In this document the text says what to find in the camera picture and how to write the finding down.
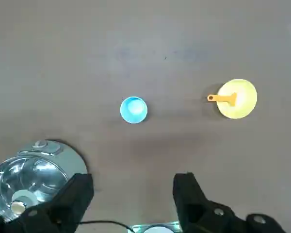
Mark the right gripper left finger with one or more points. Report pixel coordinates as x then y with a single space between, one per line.
70 201

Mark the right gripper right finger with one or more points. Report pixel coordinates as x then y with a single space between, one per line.
191 206

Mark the blue plastic cup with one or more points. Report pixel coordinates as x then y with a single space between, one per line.
134 110

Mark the steel cooking pot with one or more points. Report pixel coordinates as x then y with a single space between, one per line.
72 157

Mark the glass pot lid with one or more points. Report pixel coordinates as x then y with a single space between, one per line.
26 174

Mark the yellow bowl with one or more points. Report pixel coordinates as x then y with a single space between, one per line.
242 106

